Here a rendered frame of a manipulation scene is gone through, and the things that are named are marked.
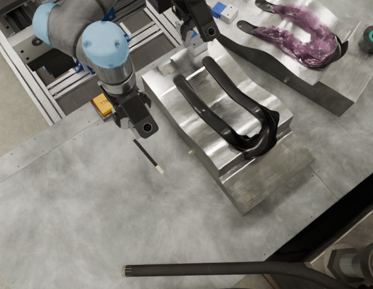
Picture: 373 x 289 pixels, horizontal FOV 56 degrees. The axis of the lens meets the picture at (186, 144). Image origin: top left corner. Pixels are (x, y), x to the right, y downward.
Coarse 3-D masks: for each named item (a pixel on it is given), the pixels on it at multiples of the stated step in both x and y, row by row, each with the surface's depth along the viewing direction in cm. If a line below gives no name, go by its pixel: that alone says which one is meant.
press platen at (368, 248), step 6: (366, 246) 79; (372, 246) 76; (366, 252) 76; (372, 252) 74; (360, 258) 78; (366, 258) 75; (372, 258) 74; (360, 264) 77; (366, 264) 75; (372, 264) 73; (366, 270) 75; (372, 270) 73; (366, 276) 76; (372, 276) 73; (372, 282) 74
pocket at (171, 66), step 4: (172, 60) 108; (164, 64) 108; (168, 64) 108; (172, 64) 109; (176, 64) 107; (160, 68) 107; (164, 68) 109; (168, 68) 109; (172, 68) 109; (176, 68) 109; (164, 72) 108; (168, 72) 108
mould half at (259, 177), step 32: (192, 64) 106; (224, 64) 106; (160, 96) 103; (224, 96) 103; (256, 96) 100; (192, 128) 99; (256, 128) 94; (288, 128) 102; (224, 160) 92; (256, 160) 99; (288, 160) 99; (224, 192) 102; (256, 192) 96
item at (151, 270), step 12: (144, 264) 94; (156, 264) 93; (168, 264) 92; (180, 264) 91; (192, 264) 90; (204, 264) 89; (216, 264) 88; (228, 264) 88; (240, 264) 87; (252, 264) 86; (132, 276) 93
